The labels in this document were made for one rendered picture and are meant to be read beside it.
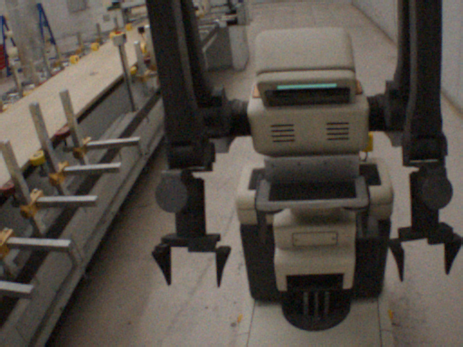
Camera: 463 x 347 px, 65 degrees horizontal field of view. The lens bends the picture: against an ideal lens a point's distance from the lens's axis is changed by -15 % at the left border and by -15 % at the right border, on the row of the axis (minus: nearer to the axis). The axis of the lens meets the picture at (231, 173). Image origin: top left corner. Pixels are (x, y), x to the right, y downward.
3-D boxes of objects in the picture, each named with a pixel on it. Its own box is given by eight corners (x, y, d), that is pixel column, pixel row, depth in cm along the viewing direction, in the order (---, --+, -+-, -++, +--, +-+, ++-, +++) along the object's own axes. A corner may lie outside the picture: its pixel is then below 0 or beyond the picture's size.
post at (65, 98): (93, 176, 200) (67, 87, 177) (90, 180, 197) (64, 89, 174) (88, 176, 201) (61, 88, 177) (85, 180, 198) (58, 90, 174)
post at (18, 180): (50, 240, 158) (8, 136, 135) (46, 245, 155) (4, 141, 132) (43, 239, 159) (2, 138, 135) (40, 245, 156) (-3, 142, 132)
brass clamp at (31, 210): (47, 200, 157) (42, 190, 154) (32, 220, 145) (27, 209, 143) (36, 201, 158) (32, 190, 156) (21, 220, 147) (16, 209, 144)
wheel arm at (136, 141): (142, 144, 192) (140, 135, 189) (139, 147, 189) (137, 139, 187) (67, 151, 200) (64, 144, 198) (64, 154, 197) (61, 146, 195)
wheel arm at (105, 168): (123, 171, 170) (120, 162, 168) (120, 174, 167) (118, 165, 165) (43, 175, 178) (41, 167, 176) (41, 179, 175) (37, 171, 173)
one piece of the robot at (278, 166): (263, 217, 113) (254, 145, 102) (364, 213, 107) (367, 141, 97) (256, 257, 100) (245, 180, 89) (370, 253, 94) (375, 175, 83)
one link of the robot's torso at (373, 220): (294, 261, 143) (290, 204, 131) (373, 258, 137) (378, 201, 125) (288, 319, 121) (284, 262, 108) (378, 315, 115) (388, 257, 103)
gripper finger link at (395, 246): (429, 283, 67) (429, 235, 67) (393, 288, 69) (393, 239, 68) (420, 272, 74) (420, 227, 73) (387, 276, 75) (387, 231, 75)
